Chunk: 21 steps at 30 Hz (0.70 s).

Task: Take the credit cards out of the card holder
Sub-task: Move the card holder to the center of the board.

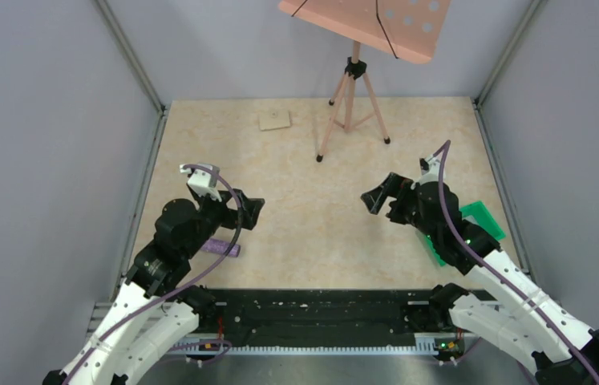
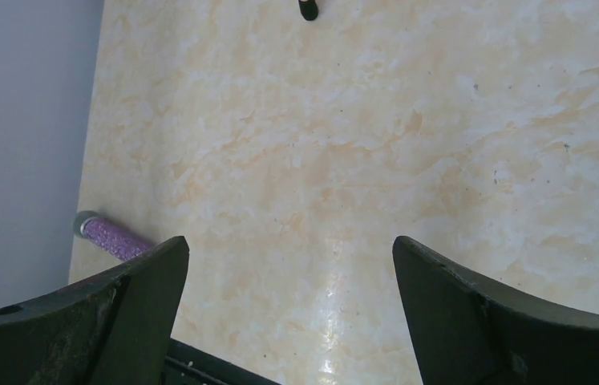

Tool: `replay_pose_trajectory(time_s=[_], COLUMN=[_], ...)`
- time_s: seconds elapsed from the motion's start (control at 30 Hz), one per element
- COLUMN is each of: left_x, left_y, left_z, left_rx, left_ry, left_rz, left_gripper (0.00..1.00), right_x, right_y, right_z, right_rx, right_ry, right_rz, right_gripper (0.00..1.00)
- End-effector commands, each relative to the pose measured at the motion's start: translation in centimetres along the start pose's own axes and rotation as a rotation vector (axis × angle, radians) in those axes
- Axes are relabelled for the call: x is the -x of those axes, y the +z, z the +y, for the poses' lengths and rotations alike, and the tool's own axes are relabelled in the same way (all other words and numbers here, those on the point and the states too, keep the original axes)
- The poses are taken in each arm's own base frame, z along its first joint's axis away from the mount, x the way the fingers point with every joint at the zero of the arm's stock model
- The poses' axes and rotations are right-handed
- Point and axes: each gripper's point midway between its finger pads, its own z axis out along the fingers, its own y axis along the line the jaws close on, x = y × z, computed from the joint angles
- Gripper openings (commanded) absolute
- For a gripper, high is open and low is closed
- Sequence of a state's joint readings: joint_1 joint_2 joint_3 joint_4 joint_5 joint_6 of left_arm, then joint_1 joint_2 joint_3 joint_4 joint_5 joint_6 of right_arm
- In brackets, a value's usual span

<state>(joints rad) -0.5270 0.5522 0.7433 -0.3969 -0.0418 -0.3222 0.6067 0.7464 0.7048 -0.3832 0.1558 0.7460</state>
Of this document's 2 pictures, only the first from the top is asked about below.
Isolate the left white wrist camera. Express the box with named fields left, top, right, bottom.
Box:
left=180, top=163, right=222, bottom=202

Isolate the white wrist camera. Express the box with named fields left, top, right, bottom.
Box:
left=180, top=163, right=222, bottom=202
left=417, top=155, right=441, bottom=185

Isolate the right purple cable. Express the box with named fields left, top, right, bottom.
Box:
left=431, top=140, right=599, bottom=385

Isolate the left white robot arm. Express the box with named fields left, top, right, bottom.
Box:
left=43, top=188, right=265, bottom=384

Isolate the pink music stand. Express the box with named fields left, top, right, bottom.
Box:
left=277, top=0, right=452, bottom=163

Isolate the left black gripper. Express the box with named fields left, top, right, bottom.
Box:
left=183, top=186, right=265, bottom=257

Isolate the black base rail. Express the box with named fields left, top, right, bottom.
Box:
left=194, top=287, right=459, bottom=350

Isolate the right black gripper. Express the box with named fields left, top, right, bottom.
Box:
left=362, top=172, right=440, bottom=242

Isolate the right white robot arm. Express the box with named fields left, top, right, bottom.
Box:
left=361, top=172, right=599, bottom=384

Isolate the purple cable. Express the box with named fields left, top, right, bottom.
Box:
left=63, top=164, right=245, bottom=385
left=431, top=140, right=599, bottom=385

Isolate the green plastic bin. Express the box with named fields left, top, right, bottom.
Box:
left=424, top=201, right=506, bottom=266

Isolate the purple glitter microphone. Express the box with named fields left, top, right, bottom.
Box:
left=200, top=238, right=241, bottom=257

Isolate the beige card holder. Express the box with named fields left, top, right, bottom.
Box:
left=257, top=110, right=292, bottom=132

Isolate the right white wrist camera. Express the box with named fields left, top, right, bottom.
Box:
left=417, top=155, right=441, bottom=185

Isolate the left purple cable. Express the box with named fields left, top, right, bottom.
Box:
left=63, top=164, right=245, bottom=385

